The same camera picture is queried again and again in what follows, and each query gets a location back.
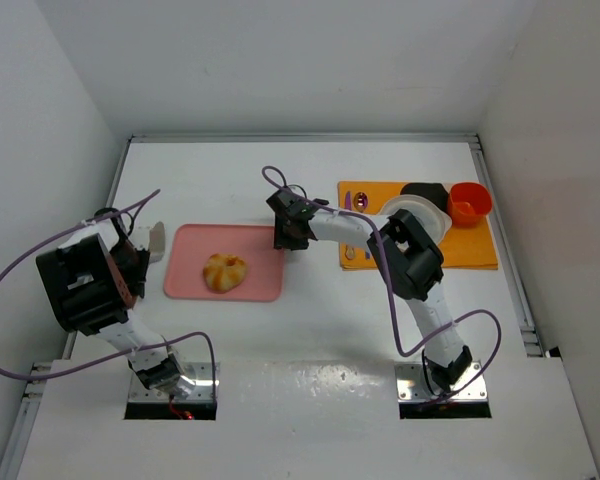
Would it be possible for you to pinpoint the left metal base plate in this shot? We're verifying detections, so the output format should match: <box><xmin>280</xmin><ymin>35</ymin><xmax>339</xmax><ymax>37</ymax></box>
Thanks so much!
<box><xmin>127</xmin><ymin>362</ymin><xmax>219</xmax><ymax>405</ymax></box>

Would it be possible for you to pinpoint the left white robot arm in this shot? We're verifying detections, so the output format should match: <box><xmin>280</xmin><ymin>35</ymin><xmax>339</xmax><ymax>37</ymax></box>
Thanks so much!
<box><xmin>36</xmin><ymin>208</ymin><xmax>195</xmax><ymax>399</ymax></box>

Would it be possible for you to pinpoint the pink plastic tray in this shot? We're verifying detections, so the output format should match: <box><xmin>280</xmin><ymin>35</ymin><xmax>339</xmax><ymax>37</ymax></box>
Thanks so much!
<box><xmin>164</xmin><ymin>224</ymin><xmax>284</xmax><ymax>302</ymax></box>

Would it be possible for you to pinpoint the white plastic plate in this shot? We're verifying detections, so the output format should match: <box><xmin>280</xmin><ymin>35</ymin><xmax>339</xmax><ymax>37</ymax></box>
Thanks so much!
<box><xmin>379</xmin><ymin>194</ymin><xmax>452</xmax><ymax>244</ymax></box>

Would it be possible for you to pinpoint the orange placemat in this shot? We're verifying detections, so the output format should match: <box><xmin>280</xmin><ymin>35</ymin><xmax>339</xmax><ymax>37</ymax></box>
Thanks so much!
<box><xmin>338</xmin><ymin>180</ymin><xmax>498</xmax><ymax>270</ymax></box>

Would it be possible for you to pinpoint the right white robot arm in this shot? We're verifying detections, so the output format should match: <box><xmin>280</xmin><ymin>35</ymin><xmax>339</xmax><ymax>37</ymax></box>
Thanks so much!
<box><xmin>266</xmin><ymin>187</ymin><xmax>472</xmax><ymax>392</ymax></box>

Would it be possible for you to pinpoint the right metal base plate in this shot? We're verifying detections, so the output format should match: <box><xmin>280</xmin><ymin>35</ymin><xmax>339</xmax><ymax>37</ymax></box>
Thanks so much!
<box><xmin>395</xmin><ymin>362</ymin><xmax>488</xmax><ymax>405</ymax></box>

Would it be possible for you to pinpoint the golden knotted bread roll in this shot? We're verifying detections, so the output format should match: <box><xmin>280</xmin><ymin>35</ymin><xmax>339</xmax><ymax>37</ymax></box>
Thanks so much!
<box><xmin>202</xmin><ymin>253</ymin><xmax>248</xmax><ymax>293</ymax></box>

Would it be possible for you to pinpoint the metal base plate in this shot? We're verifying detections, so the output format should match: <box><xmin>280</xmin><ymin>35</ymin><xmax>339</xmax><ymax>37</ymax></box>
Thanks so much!
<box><xmin>395</xmin><ymin>362</ymin><xmax>488</xmax><ymax>405</ymax></box>
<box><xmin>127</xmin><ymin>362</ymin><xmax>219</xmax><ymax>405</ymax></box>

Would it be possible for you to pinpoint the purple metallic spoon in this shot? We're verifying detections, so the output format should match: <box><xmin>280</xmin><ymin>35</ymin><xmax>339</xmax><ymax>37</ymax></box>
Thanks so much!
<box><xmin>343</xmin><ymin>190</ymin><xmax>370</xmax><ymax>261</ymax></box>

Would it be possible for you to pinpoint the aluminium table frame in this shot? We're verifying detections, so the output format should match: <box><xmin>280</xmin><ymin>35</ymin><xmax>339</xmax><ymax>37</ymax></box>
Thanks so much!
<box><xmin>0</xmin><ymin>132</ymin><xmax>564</xmax><ymax>480</ymax></box>

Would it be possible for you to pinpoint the orange plastic cup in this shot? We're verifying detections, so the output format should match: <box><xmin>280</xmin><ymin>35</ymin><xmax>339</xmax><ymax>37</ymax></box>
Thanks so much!
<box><xmin>447</xmin><ymin>182</ymin><xmax>493</xmax><ymax>227</ymax></box>

